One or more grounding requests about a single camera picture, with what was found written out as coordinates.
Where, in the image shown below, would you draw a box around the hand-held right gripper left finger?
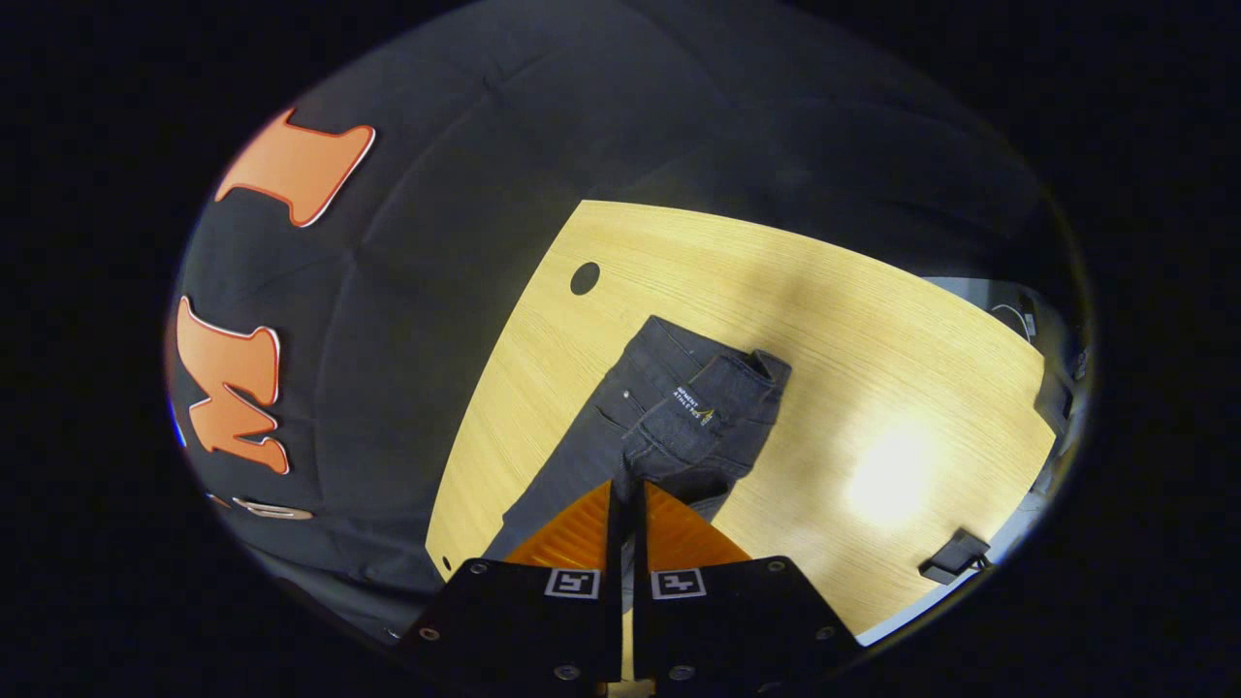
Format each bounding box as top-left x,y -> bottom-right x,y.
396,478 -> 626,687

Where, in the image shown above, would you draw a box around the dark object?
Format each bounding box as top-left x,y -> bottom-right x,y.
1032,361 -> 1079,439

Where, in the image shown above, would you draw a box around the dark grey jeans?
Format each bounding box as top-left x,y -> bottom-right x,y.
482,315 -> 793,578

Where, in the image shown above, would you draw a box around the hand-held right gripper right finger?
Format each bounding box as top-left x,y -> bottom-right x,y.
632,480 -> 866,687

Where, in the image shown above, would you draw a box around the black backdrop cloth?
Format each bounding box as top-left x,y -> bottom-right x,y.
165,0 -> 1079,646

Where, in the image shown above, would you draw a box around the white cable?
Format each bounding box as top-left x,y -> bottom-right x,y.
991,302 -> 1036,342

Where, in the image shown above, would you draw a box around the black clamp bracket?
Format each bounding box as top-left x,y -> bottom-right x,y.
918,527 -> 993,586

